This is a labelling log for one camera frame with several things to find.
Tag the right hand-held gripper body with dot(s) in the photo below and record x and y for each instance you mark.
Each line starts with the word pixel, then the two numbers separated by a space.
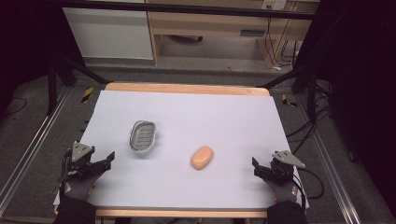
pixel 281 171

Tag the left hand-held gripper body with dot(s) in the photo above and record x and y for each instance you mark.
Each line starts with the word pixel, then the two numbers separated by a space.
pixel 81 152

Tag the person's right hand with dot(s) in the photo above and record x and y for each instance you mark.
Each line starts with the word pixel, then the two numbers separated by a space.
pixel 285 193

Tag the person's left hand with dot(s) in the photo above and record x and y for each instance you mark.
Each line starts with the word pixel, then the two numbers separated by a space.
pixel 76 189

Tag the grey soap dish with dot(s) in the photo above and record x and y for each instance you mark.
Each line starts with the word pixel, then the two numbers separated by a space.
pixel 143 136

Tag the yellow black tape marker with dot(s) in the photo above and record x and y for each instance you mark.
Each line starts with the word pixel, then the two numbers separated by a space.
pixel 288 101
pixel 87 95

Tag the orange soap bar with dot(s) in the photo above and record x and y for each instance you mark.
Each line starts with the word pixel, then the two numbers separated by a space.
pixel 202 158

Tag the black metal stand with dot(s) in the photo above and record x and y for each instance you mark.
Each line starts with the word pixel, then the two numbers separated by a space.
pixel 52 84
pixel 306 77

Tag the white table sheet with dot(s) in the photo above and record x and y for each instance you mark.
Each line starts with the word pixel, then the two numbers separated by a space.
pixel 193 124

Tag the wooden table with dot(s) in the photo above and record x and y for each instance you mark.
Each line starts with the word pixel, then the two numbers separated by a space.
pixel 186 88

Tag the white cabinet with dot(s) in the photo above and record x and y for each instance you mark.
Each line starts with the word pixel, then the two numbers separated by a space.
pixel 109 34

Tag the dark curtain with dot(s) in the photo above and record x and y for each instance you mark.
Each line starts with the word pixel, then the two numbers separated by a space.
pixel 361 77
pixel 25 40

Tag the wooden desk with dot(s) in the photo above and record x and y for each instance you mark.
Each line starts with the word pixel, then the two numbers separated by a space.
pixel 211 23

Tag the white power strip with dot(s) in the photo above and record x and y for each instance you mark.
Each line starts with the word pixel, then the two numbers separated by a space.
pixel 274 4

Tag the black metal crossbar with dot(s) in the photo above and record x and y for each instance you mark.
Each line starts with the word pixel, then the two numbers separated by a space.
pixel 186 8

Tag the aluminium floor rail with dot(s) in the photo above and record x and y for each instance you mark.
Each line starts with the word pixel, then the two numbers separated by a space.
pixel 28 146
pixel 333 174

